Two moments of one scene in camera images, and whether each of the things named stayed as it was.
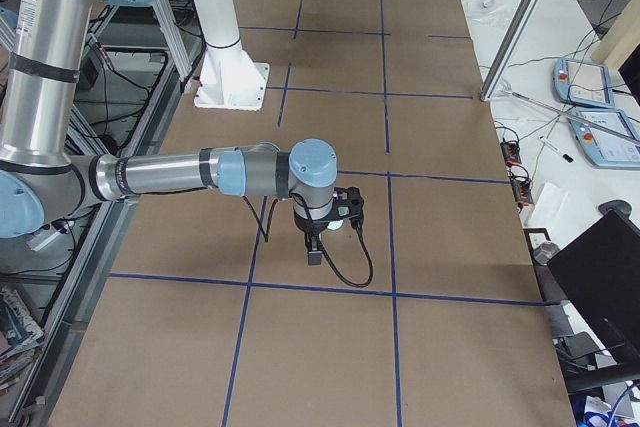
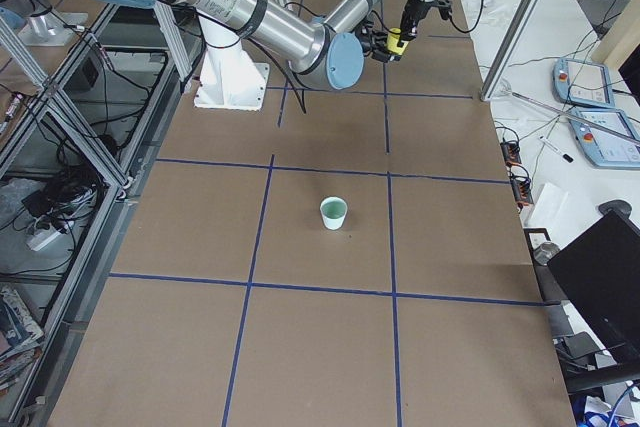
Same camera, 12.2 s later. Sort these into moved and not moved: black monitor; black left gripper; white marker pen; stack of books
Moved: black left gripper
Not moved: black monitor; stack of books; white marker pen
